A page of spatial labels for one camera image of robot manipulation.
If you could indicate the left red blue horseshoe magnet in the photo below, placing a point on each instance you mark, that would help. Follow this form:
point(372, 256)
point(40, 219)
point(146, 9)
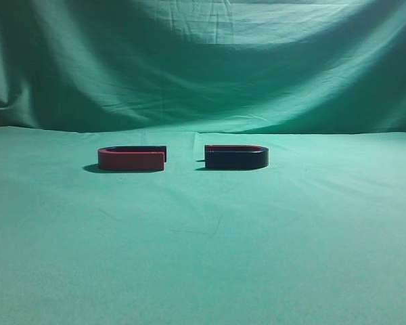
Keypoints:
point(132, 158)

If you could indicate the green cloth backdrop and cover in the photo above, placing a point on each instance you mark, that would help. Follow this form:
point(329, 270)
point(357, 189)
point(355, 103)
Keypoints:
point(316, 237)

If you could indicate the right blue red horseshoe magnet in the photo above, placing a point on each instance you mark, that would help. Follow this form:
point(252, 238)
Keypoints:
point(235, 157)

